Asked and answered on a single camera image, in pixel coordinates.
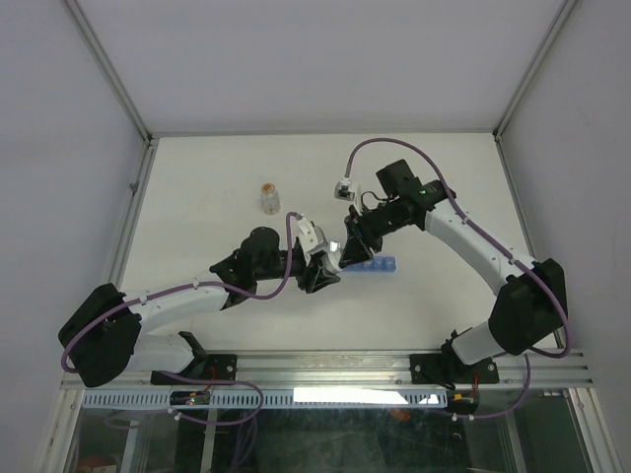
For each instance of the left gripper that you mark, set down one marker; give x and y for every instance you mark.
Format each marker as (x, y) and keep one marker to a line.
(306, 278)

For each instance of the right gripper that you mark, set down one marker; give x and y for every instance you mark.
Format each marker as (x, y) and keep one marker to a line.
(356, 249)

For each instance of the white vitamin B bottle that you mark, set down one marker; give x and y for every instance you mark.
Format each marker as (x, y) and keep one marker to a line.
(333, 256)

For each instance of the blue weekly pill organizer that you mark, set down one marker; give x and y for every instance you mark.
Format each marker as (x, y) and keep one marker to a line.
(379, 264)

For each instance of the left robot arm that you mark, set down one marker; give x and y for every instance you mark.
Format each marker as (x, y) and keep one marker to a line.
(114, 332)

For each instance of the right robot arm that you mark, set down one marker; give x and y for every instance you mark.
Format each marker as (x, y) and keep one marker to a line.
(530, 295)

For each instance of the clear jar with gold lid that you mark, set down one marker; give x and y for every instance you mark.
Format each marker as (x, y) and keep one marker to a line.
(269, 199)

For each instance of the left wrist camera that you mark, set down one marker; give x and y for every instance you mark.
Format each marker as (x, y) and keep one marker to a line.
(310, 237)

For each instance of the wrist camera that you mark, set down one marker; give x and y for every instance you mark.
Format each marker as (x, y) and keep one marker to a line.
(349, 191)
(310, 237)

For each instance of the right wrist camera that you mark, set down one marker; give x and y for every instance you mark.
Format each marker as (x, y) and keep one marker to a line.
(349, 191)

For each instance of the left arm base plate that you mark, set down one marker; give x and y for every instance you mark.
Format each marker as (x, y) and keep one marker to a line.
(212, 367)

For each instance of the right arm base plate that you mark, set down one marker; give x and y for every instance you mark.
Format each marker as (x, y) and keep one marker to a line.
(447, 371)

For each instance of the white slotted cable duct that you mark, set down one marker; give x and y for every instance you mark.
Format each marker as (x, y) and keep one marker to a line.
(293, 398)

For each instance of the right aluminium frame post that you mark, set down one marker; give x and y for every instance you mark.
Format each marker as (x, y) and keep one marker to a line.
(556, 27)

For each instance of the aluminium frame post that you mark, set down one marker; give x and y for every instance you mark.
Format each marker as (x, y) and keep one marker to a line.
(556, 27)
(89, 36)

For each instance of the aluminium mounting rail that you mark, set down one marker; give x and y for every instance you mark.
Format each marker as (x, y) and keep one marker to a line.
(378, 369)

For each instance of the left aluminium frame post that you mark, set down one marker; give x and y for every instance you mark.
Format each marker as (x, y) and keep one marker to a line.
(89, 36)

